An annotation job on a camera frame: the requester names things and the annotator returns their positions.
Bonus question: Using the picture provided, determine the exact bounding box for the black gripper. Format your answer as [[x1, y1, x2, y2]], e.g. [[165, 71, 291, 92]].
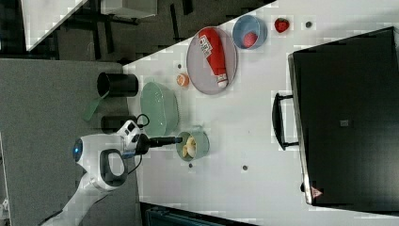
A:
[[135, 134, 183, 155]]

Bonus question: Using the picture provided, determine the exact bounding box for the green mug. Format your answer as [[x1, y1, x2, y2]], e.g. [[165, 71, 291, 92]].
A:
[[176, 125, 210, 162]]

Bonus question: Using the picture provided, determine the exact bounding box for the tall black cylinder cup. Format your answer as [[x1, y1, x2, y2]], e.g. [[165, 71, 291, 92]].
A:
[[97, 73, 139, 97]]

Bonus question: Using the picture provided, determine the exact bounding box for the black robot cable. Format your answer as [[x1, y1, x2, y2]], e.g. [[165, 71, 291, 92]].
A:
[[37, 113, 151, 226]]

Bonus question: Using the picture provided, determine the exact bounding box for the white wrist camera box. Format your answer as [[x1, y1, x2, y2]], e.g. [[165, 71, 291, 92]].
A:
[[117, 120, 141, 155]]

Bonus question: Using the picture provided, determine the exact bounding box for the blue bowl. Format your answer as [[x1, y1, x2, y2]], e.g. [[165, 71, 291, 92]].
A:
[[232, 15, 267, 50]]

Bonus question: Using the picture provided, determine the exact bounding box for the red strawberry toy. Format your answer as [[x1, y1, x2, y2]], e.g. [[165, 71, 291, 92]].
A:
[[274, 18, 290, 33]]

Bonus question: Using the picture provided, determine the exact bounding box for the grey round plate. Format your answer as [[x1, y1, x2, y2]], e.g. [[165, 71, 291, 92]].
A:
[[186, 26, 237, 95]]

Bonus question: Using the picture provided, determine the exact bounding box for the green spatula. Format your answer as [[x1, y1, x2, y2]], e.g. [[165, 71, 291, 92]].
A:
[[83, 92, 108, 121]]

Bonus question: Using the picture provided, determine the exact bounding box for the black toaster oven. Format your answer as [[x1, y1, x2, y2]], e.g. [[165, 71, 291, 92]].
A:
[[287, 27, 399, 216]]

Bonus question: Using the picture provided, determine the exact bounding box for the green perforated colander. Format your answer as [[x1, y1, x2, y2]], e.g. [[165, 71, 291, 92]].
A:
[[140, 82, 179, 137]]

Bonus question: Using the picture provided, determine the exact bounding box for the short black cylinder cup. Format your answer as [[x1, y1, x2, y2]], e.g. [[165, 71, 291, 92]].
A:
[[101, 116, 136, 134]]

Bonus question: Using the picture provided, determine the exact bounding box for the dark teal crate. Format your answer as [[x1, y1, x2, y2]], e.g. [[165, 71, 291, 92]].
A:
[[144, 206, 233, 226]]

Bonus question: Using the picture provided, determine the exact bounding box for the red ketchup bottle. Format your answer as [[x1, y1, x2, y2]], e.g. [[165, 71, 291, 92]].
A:
[[198, 27, 229, 88]]

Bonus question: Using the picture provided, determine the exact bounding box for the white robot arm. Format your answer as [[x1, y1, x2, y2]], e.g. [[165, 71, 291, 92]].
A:
[[40, 134, 183, 226]]

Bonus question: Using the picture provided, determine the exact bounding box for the orange slice toy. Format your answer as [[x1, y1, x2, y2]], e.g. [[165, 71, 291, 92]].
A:
[[176, 73, 189, 87]]

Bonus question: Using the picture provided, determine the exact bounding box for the red ball in bowl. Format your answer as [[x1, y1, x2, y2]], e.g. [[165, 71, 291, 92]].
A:
[[243, 32, 258, 48]]

